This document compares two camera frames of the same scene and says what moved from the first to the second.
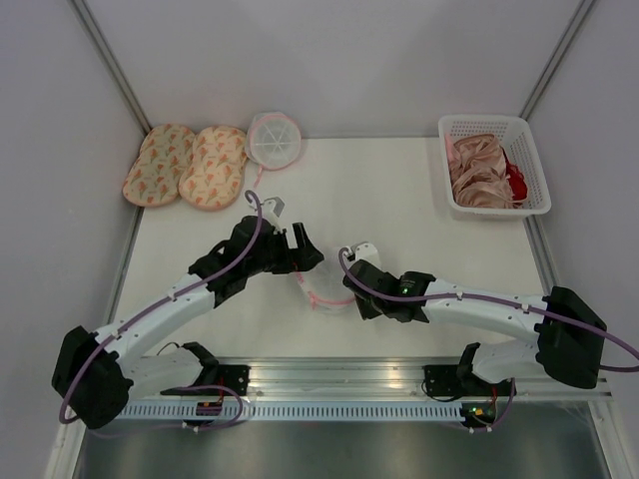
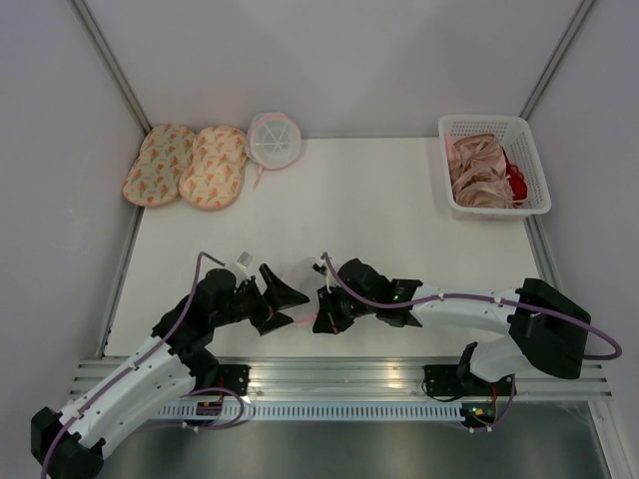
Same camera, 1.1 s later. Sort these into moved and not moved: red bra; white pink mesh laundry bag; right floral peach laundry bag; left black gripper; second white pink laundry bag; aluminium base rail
Moved: white pink mesh laundry bag; left black gripper
Not moved: second white pink laundry bag; aluminium base rail; right floral peach laundry bag; red bra
